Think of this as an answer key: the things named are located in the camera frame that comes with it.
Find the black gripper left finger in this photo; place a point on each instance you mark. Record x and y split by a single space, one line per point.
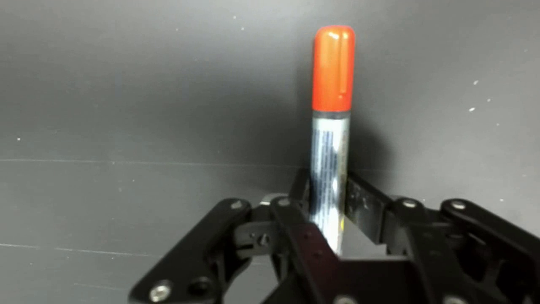
203 266

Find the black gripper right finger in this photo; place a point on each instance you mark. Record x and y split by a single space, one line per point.
460 251

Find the silver marker with red cap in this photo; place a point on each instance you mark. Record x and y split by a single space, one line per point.
333 73

